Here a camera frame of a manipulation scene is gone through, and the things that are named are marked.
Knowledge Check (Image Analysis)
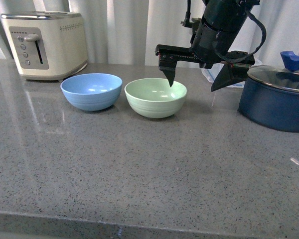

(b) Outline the dark blue saucepan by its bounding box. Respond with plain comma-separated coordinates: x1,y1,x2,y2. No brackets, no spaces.
238,78,299,132

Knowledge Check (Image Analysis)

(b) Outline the white curtain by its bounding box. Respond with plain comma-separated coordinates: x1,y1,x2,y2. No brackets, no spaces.
0,0,299,67

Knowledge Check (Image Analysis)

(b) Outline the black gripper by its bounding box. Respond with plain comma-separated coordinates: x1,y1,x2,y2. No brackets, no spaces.
155,14,255,92

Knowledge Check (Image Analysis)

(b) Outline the blue plastic bowl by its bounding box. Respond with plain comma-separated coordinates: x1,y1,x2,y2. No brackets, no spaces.
60,73,123,111

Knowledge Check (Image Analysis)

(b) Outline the green plastic bowl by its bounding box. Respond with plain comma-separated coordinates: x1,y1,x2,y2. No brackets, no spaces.
124,78,187,119

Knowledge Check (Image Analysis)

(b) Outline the cream four-slot toaster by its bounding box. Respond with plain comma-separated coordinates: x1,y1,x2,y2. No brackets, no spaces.
1,11,88,81

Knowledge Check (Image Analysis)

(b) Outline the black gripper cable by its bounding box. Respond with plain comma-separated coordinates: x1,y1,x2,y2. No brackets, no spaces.
240,9,267,58

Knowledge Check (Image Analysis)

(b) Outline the glass lid blue knob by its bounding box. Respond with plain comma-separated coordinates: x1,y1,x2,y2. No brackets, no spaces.
247,51,299,93

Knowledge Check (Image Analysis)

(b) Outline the clear plastic food container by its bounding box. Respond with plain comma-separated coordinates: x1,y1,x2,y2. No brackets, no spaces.
201,57,262,89

